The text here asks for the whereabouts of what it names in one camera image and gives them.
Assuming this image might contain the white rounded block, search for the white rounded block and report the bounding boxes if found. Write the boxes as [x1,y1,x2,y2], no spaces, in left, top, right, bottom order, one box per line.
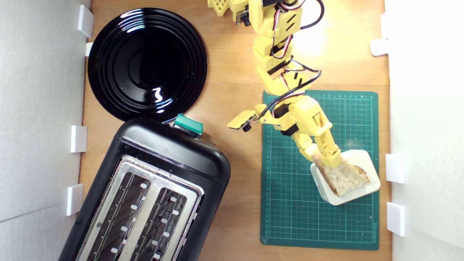
[310,149,381,206]

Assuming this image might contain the black two-slot toaster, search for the black two-slot toaster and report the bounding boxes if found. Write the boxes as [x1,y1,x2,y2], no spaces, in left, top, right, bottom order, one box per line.
[58,117,231,261]

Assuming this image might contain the green toaster lever knob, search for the green toaster lever knob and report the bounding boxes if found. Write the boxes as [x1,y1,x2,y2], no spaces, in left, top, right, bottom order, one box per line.
[173,113,204,136]

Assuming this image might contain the black servo cable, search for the black servo cable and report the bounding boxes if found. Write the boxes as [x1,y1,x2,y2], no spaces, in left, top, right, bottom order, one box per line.
[299,0,325,30]

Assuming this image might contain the black camera cable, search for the black camera cable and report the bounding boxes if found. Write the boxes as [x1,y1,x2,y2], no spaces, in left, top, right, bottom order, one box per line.
[252,58,323,122]

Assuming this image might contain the green cutting mat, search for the green cutting mat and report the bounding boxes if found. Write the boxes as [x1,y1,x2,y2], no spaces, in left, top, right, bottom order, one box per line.
[260,88,380,250]

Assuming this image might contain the brown bread slice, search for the brown bread slice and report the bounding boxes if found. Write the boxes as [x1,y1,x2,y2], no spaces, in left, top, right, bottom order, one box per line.
[311,152,370,196]

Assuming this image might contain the black round plate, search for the black round plate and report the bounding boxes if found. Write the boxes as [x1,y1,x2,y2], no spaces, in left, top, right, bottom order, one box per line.
[87,7,208,123]

